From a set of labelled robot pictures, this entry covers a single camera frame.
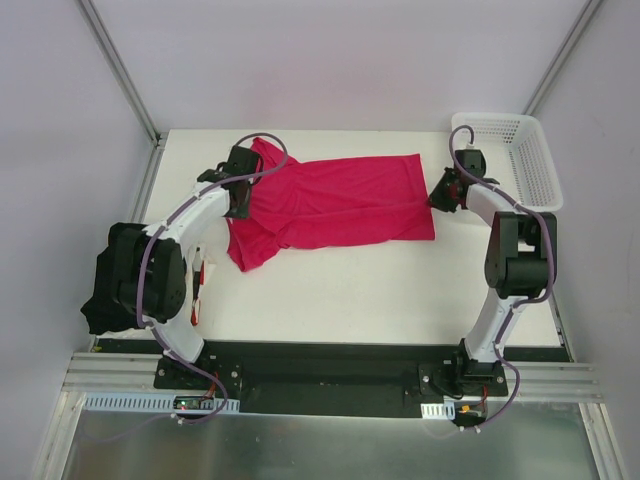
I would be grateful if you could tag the white perforated plastic basket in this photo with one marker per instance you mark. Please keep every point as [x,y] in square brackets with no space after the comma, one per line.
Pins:
[517,156]

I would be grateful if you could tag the aluminium frame rail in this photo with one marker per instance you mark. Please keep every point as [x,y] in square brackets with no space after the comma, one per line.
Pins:
[111,371]

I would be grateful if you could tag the white red folded shirt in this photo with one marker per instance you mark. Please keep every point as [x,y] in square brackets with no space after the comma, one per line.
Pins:
[200,290]

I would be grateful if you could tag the white slotted cable duct left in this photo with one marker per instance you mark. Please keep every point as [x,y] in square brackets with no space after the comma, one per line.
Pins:
[159,403]

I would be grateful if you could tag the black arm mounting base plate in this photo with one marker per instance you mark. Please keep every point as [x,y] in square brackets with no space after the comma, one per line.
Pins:
[322,379]

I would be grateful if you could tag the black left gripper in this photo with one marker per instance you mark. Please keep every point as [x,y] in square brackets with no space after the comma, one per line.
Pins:
[240,201]

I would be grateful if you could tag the black folded t shirt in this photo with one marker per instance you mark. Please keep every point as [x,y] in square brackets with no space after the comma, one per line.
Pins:
[102,313]

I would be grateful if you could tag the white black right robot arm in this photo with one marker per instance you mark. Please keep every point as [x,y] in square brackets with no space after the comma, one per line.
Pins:
[519,265]

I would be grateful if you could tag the white slotted cable duct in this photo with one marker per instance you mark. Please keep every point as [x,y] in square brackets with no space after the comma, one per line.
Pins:
[438,411]
[159,403]

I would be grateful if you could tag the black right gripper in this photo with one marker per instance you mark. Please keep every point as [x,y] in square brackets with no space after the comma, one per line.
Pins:
[442,193]

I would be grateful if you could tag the pink t shirt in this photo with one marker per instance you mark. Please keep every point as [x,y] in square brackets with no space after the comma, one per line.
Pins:
[333,203]

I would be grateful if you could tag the white slotted cable duct right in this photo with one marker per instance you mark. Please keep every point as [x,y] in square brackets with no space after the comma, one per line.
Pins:
[438,411]

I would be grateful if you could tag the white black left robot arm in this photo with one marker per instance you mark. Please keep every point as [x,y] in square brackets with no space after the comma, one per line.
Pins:
[156,268]

